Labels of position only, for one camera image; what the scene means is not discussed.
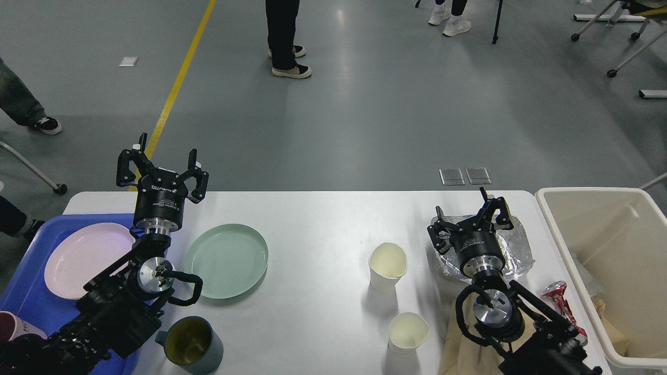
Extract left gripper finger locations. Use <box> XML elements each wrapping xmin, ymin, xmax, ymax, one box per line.
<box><xmin>115</xmin><ymin>132</ymin><xmax>152</xmax><ymax>187</ymax></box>
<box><xmin>175</xmin><ymin>149</ymin><xmax>209</xmax><ymax>204</ymax></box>

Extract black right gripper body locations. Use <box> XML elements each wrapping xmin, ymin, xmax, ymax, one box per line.
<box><xmin>449</xmin><ymin>231</ymin><xmax>507</xmax><ymax>278</ymax></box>

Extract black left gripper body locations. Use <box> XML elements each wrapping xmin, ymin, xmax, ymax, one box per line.
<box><xmin>133</xmin><ymin>168</ymin><xmax>188</xmax><ymax>232</ymax></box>

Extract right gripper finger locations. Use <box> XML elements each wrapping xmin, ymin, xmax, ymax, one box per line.
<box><xmin>427</xmin><ymin>206</ymin><xmax>460</xmax><ymax>255</ymax></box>
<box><xmin>473</xmin><ymin>187</ymin><xmax>514</xmax><ymax>233</ymax></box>

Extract green plate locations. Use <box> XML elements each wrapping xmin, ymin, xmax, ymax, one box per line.
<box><xmin>184</xmin><ymin>223</ymin><xmax>269</xmax><ymax>299</ymax></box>

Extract dark teal mug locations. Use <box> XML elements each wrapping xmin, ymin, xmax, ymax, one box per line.
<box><xmin>154</xmin><ymin>316</ymin><xmax>225</xmax><ymax>374</ymax></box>

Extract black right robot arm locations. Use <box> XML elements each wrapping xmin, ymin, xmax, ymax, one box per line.
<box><xmin>427</xmin><ymin>188</ymin><xmax>603</xmax><ymax>374</ymax></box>

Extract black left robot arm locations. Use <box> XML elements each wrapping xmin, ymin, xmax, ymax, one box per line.
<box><xmin>2</xmin><ymin>133</ymin><xmax>209</xmax><ymax>374</ymax></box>

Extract aluminium foil tray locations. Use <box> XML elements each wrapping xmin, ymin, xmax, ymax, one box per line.
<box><xmin>431</xmin><ymin>214</ymin><xmax>535</xmax><ymax>284</ymax></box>

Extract floor outlet plate right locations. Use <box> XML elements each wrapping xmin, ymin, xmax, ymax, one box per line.
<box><xmin>465</xmin><ymin>168</ymin><xmax>492</xmax><ymax>185</ymax></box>

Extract floor outlet plate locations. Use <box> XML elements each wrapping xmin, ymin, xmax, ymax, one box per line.
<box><xmin>465</xmin><ymin>168</ymin><xmax>492</xmax><ymax>185</ymax></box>
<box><xmin>439</xmin><ymin>168</ymin><xmax>465</xmax><ymax>186</ymax></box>

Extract white paper cup far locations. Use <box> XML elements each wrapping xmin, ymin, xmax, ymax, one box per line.
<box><xmin>368</xmin><ymin>242</ymin><xmax>407</xmax><ymax>293</ymax></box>

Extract white paper cup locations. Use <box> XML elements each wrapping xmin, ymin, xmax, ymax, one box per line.
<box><xmin>388</xmin><ymin>312</ymin><xmax>430</xmax><ymax>355</ymax></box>
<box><xmin>368</xmin><ymin>242</ymin><xmax>407</xmax><ymax>293</ymax></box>

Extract floor outlet plate left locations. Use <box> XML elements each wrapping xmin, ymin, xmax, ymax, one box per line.
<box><xmin>439</xmin><ymin>168</ymin><xmax>465</xmax><ymax>186</ymax></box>

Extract rolling chair base left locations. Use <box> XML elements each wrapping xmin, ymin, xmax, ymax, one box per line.
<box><xmin>1</xmin><ymin>142</ymin><xmax>68</xmax><ymax>195</ymax></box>

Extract rolling chair base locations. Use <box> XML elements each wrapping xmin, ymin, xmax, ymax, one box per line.
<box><xmin>571</xmin><ymin>0</ymin><xmax>667</xmax><ymax>79</ymax></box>
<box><xmin>1</xmin><ymin>142</ymin><xmax>68</xmax><ymax>195</ymax></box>

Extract crushed red can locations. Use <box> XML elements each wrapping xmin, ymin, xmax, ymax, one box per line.
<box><xmin>541</xmin><ymin>280</ymin><xmax>588</xmax><ymax>346</ymax></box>

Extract white paper cup near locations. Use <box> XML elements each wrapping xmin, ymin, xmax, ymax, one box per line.
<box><xmin>388</xmin><ymin>312</ymin><xmax>430</xmax><ymax>355</ymax></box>

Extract pink plate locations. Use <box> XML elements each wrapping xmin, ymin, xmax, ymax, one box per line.
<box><xmin>44</xmin><ymin>222</ymin><xmax>135</xmax><ymax>301</ymax></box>

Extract white floor label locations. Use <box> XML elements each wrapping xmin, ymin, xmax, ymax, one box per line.
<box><xmin>118</xmin><ymin>56</ymin><xmax>139</xmax><ymax>67</ymax></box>

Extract brown paper bag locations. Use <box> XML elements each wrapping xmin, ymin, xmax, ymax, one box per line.
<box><xmin>438</xmin><ymin>294</ymin><xmax>535</xmax><ymax>374</ymax></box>

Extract beige plastic bin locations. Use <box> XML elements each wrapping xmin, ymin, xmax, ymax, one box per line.
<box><xmin>536</xmin><ymin>187</ymin><xmax>666</xmax><ymax>371</ymax></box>

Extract person in faded jeans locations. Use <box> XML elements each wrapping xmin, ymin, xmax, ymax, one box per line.
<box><xmin>1</xmin><ymin>59</ymin><xmax>63</xmax><ymax>135</ymax></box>

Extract person in dark trousers left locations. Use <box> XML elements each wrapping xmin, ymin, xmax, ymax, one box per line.
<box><xmin>1</xmin><ymin>195</ymin><xmax>45</xmax><ymax>242</ymax></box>

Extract blue plastic tray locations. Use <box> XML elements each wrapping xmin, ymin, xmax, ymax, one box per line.
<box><xmin>0</xmin><ymin>214</ymin><xmax>149</xmax><ymax>375</ymax></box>

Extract rolling chair base right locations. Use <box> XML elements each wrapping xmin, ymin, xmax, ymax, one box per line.
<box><xmin>571</xmin><ymin>0</ymin><xmax>667</xmax><ymax>79</ymax></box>

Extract black tripod leg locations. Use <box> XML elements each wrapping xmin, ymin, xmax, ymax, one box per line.
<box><xmin>491</xmin><ymin>0</ymin><xmax>503</xmax><ymax>45</ymax></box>

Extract pink mug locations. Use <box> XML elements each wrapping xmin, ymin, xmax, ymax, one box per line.
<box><xmin>1</xmin><ymin>311</ymin><xmax>47</xmax><ymax>343</ymax></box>

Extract person in black trousers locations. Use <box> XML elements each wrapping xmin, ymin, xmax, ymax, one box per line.
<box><xmin>265</xmin><ymin>1</ymin><xmax>312</xmax><ymax>79</ymax></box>

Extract person with white sneakers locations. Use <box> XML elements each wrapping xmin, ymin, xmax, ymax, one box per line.
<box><xmin>427</xmin><ymin>1</ymin><xmax>472</xmax><ymax>38</ymax></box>

